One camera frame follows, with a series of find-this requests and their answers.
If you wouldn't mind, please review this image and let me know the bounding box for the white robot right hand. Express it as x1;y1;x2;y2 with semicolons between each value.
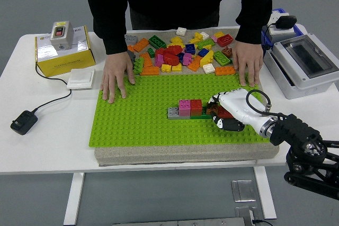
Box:
207;88;278;133

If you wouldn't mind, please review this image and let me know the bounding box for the person's left hand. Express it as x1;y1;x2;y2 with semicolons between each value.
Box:
231;41;264;88

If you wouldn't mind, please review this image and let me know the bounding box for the person's right hand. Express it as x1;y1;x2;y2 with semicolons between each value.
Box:
100;50;136;104

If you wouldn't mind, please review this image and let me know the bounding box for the brown toy brick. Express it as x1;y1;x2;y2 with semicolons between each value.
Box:
206;103;220;115
221;46;234;59

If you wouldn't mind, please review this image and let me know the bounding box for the green studded baseplate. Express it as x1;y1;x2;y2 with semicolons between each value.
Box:
88;73;273;148

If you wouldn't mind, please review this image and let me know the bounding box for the red long toy brick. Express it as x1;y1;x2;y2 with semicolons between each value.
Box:
217;108;234;119

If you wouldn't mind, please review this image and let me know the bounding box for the lime green toy brick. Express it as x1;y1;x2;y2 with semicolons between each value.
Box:
197;39;216;51
132;57;145;76

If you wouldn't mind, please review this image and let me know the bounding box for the orange long toy brick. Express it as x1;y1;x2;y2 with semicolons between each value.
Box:
215;66;236;76
139;66;160;76
132;38;150;53

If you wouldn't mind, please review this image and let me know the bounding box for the lime green long brick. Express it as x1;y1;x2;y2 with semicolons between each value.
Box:
212;50;231;67

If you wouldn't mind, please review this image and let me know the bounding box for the red brick with holes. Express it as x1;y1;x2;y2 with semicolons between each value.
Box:
217;34;234;48

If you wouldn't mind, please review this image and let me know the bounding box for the grey long toy brick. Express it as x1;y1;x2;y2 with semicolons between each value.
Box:
124;34;139;46

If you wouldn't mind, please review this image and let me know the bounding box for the red square toy brick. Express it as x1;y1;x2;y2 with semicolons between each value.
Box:
190;99;203;117

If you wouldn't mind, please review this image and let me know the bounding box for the dark green toy brick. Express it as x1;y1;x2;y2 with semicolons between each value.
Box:
190;108;212;120

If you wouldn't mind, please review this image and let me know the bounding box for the yellow curved toy brick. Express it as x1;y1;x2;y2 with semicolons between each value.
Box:
199;50;214;68

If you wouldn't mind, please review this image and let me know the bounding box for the pink tall toy brick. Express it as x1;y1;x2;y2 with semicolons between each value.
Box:
179;99;191;117

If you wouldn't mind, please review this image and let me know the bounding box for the dark green long brick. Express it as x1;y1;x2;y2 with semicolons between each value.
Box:
148;35;167;50

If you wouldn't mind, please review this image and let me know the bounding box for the blue square toy brick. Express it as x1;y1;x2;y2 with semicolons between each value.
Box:
184;43;197;55

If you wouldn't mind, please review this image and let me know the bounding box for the light grey toy brick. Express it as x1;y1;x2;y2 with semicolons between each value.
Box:
167;106;191;120

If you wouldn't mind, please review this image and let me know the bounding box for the white power socket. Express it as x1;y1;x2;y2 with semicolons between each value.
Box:
267;11;297;36

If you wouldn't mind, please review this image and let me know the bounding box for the grey distribution box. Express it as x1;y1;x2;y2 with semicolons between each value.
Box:
263;33;339;100

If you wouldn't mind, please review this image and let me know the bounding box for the yellow cardboard box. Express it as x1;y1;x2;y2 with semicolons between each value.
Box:
34;25;96;78

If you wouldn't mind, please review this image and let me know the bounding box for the black plug adapter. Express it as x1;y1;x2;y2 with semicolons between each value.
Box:
274;15;298;30

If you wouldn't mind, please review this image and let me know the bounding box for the blue plastic bin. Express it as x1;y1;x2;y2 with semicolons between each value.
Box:
261;7;305;50

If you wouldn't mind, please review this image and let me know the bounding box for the grey-brown foam mat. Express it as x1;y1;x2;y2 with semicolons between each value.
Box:
94;26;280;167

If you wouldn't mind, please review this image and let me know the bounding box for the metal floor plate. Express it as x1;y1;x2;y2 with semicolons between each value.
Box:
231;179;257;202
235;206;265;226

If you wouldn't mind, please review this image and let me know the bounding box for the white table leg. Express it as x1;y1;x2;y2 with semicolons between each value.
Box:
252;166;278;220
63;172;86;226

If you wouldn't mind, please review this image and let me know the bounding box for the black power adapter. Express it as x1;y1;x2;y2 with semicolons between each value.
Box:
10;110;38;136

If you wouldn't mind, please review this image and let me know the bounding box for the grey metal base bar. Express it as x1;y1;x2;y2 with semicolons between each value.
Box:
112;217;246;226

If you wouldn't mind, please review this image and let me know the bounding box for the black plug cord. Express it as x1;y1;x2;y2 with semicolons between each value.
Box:
261;23;278;52

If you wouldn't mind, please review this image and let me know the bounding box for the white wall switch panel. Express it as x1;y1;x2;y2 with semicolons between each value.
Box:
66;68;95;90

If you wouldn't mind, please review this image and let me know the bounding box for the black adapter cord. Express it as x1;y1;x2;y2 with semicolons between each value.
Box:
35;61;73;113

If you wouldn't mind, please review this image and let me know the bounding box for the grey push-button switch box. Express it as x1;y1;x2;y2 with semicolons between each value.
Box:
49;20;74;51

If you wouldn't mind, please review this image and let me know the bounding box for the thin black cable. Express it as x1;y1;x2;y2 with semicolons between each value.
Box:
251;219;273;226

